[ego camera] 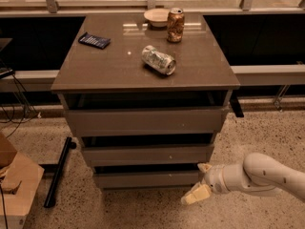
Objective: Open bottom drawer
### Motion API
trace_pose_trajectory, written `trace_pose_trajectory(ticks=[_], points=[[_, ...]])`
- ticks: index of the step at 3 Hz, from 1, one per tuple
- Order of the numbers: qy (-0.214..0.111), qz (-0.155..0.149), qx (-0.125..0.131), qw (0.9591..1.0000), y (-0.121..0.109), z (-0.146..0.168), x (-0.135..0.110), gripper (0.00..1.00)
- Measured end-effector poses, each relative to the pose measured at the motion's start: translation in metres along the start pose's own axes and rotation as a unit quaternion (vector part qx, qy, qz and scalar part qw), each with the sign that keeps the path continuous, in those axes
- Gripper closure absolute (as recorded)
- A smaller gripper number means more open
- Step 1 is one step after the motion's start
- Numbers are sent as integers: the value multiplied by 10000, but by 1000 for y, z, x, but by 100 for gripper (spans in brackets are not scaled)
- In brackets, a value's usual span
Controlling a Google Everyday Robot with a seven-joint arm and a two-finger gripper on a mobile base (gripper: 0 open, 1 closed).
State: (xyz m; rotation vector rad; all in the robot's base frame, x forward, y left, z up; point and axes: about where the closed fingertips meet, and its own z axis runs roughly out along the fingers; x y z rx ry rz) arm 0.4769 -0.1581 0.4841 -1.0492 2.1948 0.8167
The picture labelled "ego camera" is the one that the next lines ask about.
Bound black cables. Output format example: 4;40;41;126
0;59;42;138

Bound white bowl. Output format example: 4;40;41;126
144;9;170;28

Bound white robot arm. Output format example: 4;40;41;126
181;153;305;205

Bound dark blue snack packet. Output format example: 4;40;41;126
78;32;111;50

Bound grey drawer cabinet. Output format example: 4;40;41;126
51;13;239;175

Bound grey middle drawer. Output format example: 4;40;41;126
82;144;214;167

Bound black table leg right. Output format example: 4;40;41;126
230;92;244;117

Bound cardboard box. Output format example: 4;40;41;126
0;134;44;229

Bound orange upright soda can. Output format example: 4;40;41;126
167;8;185;43

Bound black metal stand leg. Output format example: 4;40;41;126
44;136;76;208

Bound silver green lying can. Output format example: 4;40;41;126
142;45;175;75

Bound grey bottom drawer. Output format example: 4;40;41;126
93;170;201;189

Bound grey top drawer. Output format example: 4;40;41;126
66;108;228;137

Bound grey drawer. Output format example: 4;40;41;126
82;144;214;167
93;170;201;189
66;108;228;137

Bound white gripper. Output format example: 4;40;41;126
181;163;229;205

